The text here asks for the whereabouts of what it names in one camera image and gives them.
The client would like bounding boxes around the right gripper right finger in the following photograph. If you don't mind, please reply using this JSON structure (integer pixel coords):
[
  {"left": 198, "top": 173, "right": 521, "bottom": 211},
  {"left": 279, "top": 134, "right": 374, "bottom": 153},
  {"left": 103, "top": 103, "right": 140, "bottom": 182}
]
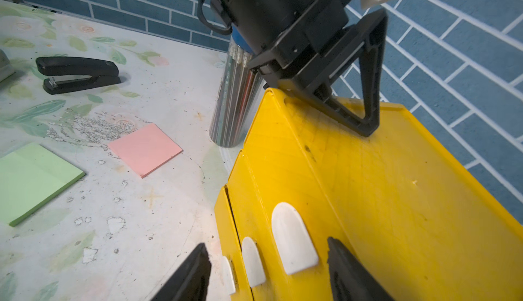
[{"left": 328, "top": 237, "right": 393, "bottom": 301}]

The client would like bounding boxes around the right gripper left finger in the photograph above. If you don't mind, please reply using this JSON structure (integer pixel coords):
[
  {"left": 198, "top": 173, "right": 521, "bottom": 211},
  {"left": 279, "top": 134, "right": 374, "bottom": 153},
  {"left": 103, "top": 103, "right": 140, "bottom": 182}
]
[{"left": 152, "top": 243, "right": 212, "bottom": 301}]

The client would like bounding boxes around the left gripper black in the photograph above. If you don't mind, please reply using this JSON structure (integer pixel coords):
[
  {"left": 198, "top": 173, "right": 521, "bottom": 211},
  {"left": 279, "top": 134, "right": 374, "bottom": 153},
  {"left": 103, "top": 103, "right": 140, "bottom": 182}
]
[{"left": 197, "top": 0, "right": 388, "bottom": 137}]

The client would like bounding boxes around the yellow drawer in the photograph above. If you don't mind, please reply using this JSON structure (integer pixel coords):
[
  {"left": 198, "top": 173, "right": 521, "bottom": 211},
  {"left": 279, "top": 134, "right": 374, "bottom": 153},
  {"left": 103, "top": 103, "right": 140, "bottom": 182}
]
[
  {"left": 225, "top": 89, "right": 353, "bottom": 300},
  {"left": 215, "top": 185, "right": 254, "bottom": 300}
]

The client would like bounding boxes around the yellow drawer cabinet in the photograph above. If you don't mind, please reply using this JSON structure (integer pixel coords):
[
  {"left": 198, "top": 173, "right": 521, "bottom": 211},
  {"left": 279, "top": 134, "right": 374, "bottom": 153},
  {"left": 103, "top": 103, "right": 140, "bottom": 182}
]
[{"left": 214, "top": 87, "right": 523, "bottom": 301}]

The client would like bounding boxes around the pink sticky pad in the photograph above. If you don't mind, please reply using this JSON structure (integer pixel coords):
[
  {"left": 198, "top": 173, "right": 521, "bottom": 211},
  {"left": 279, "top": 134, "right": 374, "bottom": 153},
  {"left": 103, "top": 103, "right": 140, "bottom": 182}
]
[{"left": 108, "top": 124, "right": 183, "bottom": 178}]

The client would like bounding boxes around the green sticky pad left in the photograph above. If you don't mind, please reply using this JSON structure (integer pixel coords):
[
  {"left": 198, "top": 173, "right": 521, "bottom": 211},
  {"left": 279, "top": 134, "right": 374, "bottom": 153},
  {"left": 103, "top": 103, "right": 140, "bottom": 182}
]
[{"left": 1, "top": 143, "right": 85, "bottom": 227}]

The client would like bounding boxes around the pen tube blue lid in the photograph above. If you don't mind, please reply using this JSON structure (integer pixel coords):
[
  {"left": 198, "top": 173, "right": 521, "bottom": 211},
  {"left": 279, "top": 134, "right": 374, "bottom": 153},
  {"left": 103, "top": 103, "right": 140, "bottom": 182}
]
[{"left": 209, "top": 28, "right": 262, "bottom": 148}]

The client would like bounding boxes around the black stapler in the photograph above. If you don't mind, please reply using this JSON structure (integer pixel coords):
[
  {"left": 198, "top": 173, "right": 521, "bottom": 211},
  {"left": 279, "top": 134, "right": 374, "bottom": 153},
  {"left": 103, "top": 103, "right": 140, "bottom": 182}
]
[{"left": 35, "top": 56, "right": 121, "bottom": 95}]

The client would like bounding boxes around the grey green case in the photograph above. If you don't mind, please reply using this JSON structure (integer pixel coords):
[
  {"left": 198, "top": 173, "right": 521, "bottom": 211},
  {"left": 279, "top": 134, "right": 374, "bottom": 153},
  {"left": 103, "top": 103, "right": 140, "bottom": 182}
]
[{"left": 0, "top": 50, "right": 16, "bottom": 82}]

